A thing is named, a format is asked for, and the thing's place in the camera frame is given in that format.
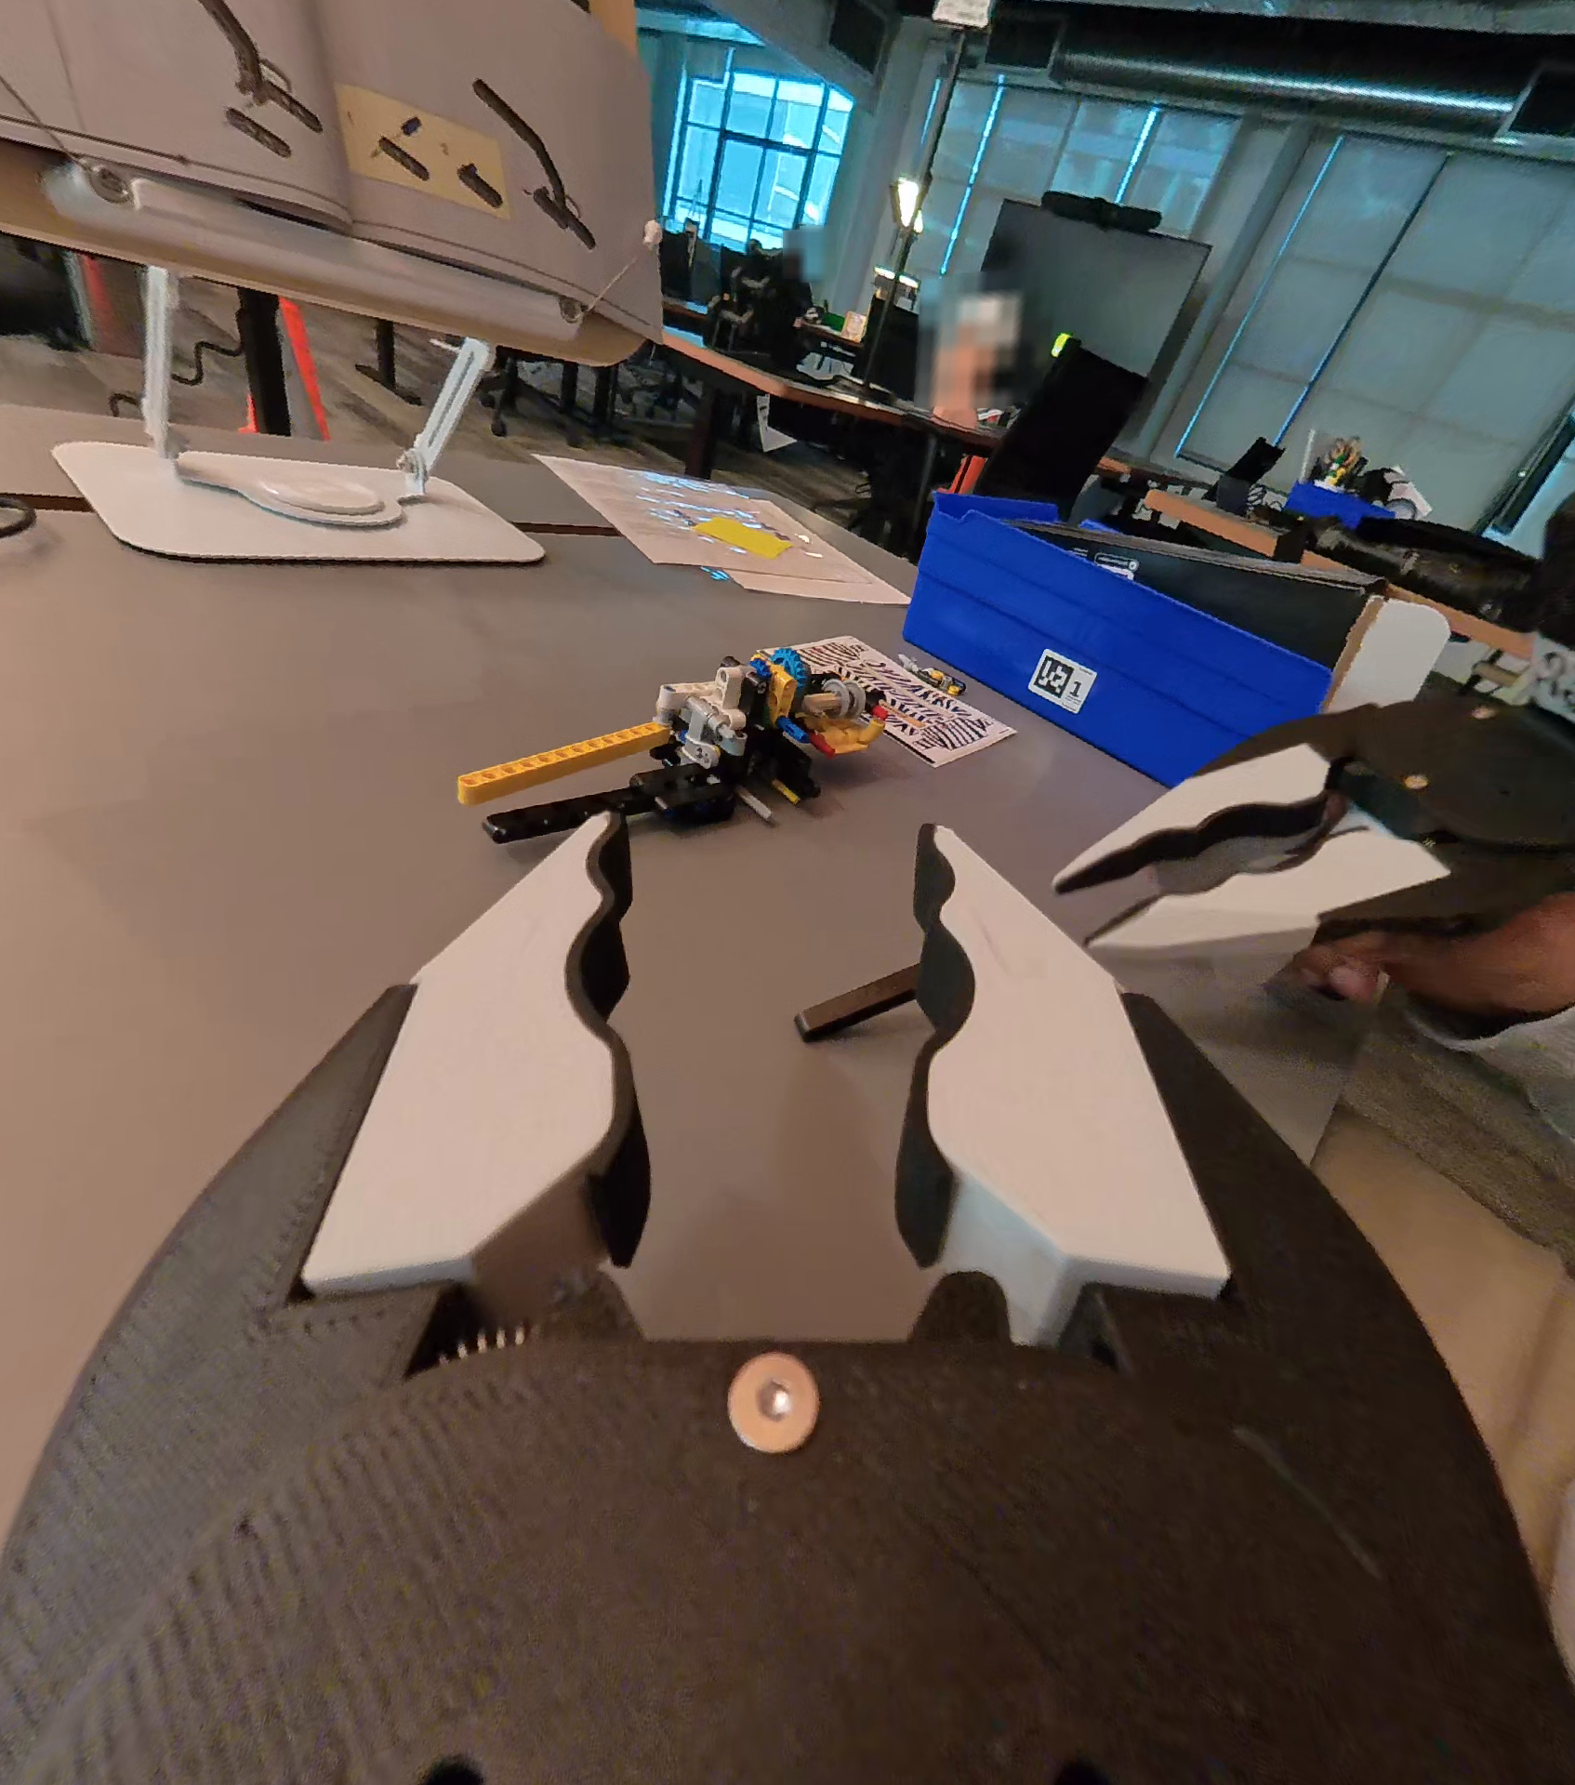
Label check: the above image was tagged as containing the person's beige trouser lap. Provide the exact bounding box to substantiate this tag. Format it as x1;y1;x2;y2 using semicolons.
1309;1116;1575;1551

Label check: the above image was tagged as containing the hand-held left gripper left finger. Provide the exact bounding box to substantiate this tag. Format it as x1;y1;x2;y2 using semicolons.
300;813;653;1328

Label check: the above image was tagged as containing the striped sticker sheet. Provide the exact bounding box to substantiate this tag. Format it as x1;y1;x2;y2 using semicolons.
787;634;1017;766

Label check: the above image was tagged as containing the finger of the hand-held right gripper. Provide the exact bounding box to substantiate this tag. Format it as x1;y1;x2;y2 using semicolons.
1053;742;1358;898
1084;820;1454;967

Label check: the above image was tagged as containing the person's right hand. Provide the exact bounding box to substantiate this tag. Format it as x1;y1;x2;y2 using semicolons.
1296;889;1575;1026

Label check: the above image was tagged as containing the black lego beam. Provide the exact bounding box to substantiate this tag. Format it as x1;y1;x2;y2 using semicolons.
794;969;924;1043

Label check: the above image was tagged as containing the white book stand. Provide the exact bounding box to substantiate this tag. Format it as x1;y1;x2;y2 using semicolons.
0;112;668;567

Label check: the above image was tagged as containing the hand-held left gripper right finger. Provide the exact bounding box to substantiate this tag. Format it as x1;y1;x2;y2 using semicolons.
893;822;1237;1352

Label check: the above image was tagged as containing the clear-sleeved paper sheet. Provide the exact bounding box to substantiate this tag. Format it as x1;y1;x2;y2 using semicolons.
536;452;913;606

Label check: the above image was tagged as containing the partly built lego assembly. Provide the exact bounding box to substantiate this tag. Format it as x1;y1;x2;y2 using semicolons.
456;647;895;846

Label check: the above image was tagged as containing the large black screen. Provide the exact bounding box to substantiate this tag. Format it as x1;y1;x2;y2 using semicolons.
980;197;1214;420

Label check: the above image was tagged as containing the blue plastic bin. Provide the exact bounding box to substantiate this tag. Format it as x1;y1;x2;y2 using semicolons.
902;491;1341;790

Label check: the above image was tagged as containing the long wooden office desk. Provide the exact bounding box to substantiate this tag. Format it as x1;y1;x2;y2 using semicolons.
662;299;1014;483

